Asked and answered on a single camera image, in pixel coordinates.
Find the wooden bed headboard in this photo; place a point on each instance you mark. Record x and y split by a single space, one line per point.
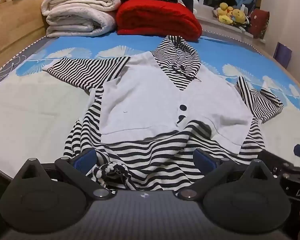
15 30

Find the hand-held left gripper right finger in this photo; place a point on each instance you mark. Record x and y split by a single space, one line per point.
203 161

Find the dark red bag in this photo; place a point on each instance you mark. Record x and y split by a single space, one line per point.
259 23

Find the white window sill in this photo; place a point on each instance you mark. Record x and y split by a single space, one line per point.
207 20

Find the folded red blanket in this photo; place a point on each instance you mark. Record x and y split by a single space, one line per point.
157 17

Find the black white striped hooded shirt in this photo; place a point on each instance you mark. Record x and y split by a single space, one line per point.
145 97

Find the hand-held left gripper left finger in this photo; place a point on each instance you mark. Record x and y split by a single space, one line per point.
85 161

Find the folded white quilt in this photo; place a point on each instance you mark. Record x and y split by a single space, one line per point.
77 12

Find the purple paper bag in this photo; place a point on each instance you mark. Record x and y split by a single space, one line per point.
282 55

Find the yellow plush toy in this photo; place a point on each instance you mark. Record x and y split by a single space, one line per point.
238 15
224 6
225 18

